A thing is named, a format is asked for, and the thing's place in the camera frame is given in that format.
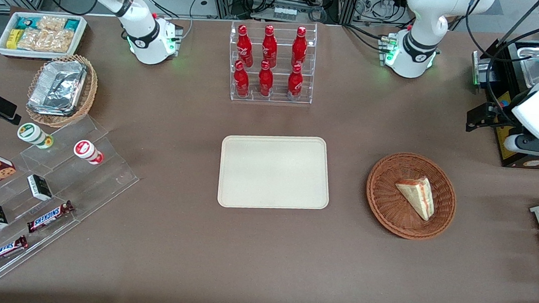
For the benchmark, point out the white rectangular snack bin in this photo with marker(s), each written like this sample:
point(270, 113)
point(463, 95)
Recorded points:
point(3, 47)

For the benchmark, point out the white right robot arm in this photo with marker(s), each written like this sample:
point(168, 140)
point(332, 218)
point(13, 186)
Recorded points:
point(138, 37)

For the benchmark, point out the Snickers chocolate bar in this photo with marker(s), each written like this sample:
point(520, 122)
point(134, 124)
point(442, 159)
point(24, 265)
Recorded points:
point(1, 251)
point(49, 216)

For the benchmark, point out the steel warmer pan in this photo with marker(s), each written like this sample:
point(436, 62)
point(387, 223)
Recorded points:
point(535, 67)

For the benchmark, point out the clear acrylic bottle rack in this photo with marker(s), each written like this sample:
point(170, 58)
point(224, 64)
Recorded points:
point(277, 86)

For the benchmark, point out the black food warmer appliance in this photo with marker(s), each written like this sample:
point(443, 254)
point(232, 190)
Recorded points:
point(512, 160)

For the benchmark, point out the green lid yoghurt cup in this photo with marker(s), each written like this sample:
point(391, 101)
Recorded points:
point(32, 133)

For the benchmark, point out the light tan wicker basket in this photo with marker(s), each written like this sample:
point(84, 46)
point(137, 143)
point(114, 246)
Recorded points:
point(90, 89)

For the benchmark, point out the yellow snack packet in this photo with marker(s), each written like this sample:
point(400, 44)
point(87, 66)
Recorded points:
point(14, 39)

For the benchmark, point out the dark brown wicker basket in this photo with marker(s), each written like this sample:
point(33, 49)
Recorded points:
point(387, 201)

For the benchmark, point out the silver foil pouch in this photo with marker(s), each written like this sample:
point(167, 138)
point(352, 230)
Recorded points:
point(55, 89)
point(81, 66)

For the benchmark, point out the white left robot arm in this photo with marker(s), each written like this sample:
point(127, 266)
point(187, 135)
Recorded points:
point(418, 37)

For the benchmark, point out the clear cracker bag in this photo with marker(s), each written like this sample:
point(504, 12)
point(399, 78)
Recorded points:
point(58, 40)
point(51, 24)
point(33, 39)

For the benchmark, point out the cream plastic tray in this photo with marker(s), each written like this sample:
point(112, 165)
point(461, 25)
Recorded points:
point(275, 171)

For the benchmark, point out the clear acrylic stepped shelf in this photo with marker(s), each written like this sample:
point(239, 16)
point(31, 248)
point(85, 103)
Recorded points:
point(101, 180)
point(14, 219)

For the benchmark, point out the teal snack packet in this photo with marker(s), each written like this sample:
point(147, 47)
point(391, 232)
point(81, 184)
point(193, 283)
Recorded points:
point(26, 23)
point(72, 24)

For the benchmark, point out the red lid yoghurt cup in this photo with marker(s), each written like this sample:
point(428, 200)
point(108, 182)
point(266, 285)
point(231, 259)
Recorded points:
point(86, 150)

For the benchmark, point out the red cola bottle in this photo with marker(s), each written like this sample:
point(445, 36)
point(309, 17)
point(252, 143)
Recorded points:
point(269, 48)
point(299, 49)
point(244, 47)
point(241, 81)
point(266, 82)
point(295, 84)

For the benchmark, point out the triangle sandwich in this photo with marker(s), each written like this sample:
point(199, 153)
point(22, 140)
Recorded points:
point(417, 196)

